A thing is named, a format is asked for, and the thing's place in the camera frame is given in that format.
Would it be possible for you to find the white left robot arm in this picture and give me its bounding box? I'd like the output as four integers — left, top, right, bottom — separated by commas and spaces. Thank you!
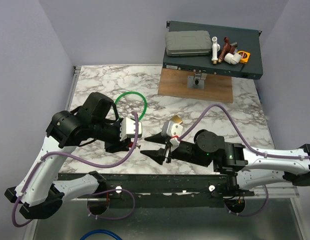
5, 92, 140, 228

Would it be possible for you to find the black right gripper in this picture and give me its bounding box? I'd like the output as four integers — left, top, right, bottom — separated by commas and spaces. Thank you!
139, 131, 210, 168

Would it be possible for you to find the aluminium side rail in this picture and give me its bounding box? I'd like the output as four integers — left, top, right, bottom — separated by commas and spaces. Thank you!
65, 65, 82, 111

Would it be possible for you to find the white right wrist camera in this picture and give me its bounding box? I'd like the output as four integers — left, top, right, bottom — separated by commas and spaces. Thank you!
161, 120, 183, 152

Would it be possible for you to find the grey plastic case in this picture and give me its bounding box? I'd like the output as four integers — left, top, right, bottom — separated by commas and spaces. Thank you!
165, 30, 212, 57

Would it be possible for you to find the dark grey pipe fitting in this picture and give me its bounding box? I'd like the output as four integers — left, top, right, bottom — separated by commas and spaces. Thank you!
229, 41, 238, 54

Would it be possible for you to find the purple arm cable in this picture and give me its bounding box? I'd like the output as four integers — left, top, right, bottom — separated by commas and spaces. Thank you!
11, 111, 139, 228
178, 104, 310, 218

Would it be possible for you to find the white elbow pipe fitting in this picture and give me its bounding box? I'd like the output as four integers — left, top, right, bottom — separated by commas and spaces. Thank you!
224, 52, 242, 65

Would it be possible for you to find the white pipe fitting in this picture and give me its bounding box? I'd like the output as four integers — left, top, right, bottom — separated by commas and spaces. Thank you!
211, 36, 220, 65

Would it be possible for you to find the wooden board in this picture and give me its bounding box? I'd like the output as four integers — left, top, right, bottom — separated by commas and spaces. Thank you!
158, 68, 233, 103

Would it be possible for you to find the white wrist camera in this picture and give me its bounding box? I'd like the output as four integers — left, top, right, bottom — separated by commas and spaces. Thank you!
119, 111, 143, 142
161, 120, 183, 152

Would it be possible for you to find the brown pipe fitting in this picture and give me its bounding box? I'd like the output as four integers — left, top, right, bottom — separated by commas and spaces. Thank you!
218, 36, 233, 63

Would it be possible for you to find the green cable lock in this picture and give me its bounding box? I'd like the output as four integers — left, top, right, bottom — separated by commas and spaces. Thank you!
115, 91, 148, 120

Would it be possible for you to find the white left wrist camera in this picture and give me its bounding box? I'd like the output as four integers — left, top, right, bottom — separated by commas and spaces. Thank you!
119, 111, 143, 142

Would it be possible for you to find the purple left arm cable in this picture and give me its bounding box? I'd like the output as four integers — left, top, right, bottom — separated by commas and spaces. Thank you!
11, 111, 139, 228

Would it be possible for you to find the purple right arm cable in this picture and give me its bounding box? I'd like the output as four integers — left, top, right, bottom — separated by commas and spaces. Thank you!
178, 104, 310, 218

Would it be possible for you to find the blue cable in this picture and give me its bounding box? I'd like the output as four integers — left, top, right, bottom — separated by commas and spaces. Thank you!
80, 229, 123, 240

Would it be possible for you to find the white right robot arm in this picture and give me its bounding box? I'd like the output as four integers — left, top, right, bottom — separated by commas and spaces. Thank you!
141, 129, 310, 197

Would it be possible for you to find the yellow tape measure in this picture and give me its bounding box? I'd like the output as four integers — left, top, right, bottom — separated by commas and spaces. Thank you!
237, 50, 251, 64

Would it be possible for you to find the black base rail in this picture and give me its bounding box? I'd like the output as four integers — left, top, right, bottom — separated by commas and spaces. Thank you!
57, 172, 255, 210

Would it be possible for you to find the brass padlock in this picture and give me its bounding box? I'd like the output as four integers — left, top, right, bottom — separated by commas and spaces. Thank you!
170, 115, 183, 124

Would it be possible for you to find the grey metal bracket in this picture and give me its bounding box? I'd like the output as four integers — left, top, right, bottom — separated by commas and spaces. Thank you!
187, 73, 207, 90

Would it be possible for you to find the dark teal network switch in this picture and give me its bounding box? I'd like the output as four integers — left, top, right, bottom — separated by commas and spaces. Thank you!
163, 21, 263, 80

